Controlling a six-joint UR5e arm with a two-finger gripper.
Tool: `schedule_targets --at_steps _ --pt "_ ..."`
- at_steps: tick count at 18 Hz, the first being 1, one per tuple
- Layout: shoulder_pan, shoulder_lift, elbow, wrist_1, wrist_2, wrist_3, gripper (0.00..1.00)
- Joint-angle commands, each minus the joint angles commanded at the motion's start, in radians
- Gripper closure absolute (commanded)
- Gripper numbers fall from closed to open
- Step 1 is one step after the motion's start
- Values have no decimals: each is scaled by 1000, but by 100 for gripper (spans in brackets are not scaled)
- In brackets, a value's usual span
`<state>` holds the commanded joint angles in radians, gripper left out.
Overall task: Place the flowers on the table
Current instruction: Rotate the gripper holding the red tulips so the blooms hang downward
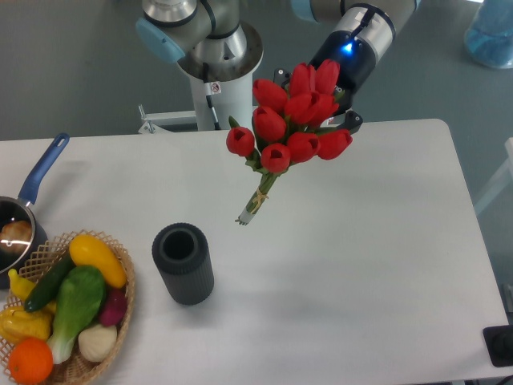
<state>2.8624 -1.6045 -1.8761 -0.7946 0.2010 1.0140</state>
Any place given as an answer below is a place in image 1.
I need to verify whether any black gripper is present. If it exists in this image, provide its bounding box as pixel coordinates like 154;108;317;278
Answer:
273;30;377;135

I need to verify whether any red tulip bouquet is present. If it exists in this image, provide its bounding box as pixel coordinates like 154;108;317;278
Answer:
226;59;353;225

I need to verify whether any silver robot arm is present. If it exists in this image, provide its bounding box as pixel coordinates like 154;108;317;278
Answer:
135;1;419;133

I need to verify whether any metal table clamp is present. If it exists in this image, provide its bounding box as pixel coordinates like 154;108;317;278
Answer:
138;104;197;134

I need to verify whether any blue glass flask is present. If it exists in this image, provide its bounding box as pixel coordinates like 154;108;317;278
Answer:
464;0;512;69

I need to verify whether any dark grey ribbed vase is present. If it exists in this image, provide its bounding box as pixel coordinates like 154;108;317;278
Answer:
151;223;214;306

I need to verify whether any yellow squash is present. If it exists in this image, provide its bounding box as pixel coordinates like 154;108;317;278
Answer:
69;234;127;289

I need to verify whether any black device at edge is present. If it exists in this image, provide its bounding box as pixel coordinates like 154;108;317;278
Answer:
483;325;512;367

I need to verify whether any green bok choy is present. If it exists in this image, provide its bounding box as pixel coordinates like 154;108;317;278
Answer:
47;265;106;365

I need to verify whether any green cucumber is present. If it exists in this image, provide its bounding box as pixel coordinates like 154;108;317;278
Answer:
24;253;75;312

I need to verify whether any white garlic bulb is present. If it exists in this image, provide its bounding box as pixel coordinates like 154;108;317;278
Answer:
78;324;117;363

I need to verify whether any bread roll in pan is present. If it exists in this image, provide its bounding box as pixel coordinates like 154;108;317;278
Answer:
1;221;32;256

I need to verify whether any yellow banana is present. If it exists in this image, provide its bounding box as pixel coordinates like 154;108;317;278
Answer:
8;269;36;302

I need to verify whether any yellow bell pepper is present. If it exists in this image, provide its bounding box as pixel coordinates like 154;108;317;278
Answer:
1;306;53;345

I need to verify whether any orange fruit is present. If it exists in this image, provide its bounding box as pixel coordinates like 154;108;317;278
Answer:
8;338;54;384

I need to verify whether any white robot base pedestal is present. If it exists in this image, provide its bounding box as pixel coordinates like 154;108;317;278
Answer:
178;22;263;131

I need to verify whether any blue handled saucepan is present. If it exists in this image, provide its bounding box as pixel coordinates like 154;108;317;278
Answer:
1;133;70;290

